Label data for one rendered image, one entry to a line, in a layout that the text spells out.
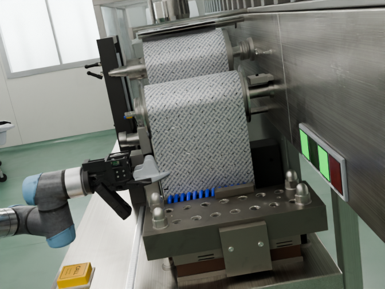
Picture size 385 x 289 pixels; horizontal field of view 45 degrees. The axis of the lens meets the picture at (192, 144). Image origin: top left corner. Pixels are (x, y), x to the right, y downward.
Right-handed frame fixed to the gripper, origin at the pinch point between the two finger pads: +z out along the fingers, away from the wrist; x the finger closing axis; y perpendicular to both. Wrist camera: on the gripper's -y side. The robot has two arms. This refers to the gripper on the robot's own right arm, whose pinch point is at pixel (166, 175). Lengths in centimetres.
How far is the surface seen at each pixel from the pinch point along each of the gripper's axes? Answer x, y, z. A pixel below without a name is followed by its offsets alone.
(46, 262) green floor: 181, -109, -106
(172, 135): -0.2, 10.0, 3.3
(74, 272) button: -11.0, -16.6, -25.1
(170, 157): -0.2, 4.5, 1.9
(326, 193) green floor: 216, -109, 101
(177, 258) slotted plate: -19.0, -13.2, 0.3
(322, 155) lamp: -35.7, 10.8, 29.7
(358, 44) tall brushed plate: -54, 31, 30
